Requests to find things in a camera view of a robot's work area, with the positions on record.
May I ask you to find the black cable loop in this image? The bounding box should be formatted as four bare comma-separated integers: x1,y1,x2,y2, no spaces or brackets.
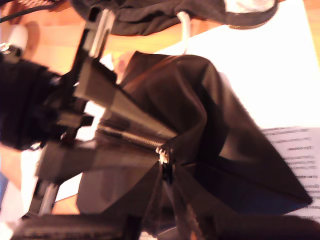
0,4,55,24

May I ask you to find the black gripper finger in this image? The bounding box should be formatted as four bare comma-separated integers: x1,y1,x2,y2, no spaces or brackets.
139,166,176,240
74,59,178,145
172,167,221,240

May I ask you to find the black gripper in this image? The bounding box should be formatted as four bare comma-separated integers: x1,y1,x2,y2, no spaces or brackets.
0,7,161,218

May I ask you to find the black zip bag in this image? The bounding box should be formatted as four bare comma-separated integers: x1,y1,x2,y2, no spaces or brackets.
76,51,315,240

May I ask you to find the white printed paper sheet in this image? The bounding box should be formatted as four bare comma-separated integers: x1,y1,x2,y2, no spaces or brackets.
154,0,320,221

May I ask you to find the white bottle with cap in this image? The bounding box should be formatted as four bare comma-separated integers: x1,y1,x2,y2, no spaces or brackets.
6,23,29,51

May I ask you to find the black hoodie with grey lining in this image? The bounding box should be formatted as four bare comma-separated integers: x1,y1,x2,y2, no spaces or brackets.
69,0,280,55

